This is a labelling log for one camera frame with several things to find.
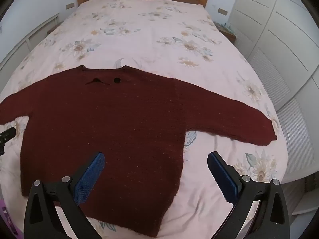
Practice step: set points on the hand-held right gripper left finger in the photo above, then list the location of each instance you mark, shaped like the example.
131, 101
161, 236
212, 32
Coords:
91, 171

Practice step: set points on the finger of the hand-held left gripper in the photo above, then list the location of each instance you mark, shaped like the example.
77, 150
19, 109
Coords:
7, 134

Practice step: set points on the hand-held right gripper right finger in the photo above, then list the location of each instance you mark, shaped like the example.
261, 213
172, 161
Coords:
224, 176

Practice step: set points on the dark red knitted sweater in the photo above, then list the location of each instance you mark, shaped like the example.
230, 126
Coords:
112, 129

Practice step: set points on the purple object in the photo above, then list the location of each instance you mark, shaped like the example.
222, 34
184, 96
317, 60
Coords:
7, 219

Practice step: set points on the wooden nightstand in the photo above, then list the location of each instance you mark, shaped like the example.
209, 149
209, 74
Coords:
228, 32

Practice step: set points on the white wardrobe doors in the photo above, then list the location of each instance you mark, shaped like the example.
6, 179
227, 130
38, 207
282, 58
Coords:
279, 42

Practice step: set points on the teal item on nightstand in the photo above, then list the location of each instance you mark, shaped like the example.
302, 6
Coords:
227, 26

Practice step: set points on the bed with floral sheet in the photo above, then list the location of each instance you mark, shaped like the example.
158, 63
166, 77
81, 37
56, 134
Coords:
149, 29

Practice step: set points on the beige wall socket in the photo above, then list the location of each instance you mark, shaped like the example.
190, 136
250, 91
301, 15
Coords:
70, 6
222, 11

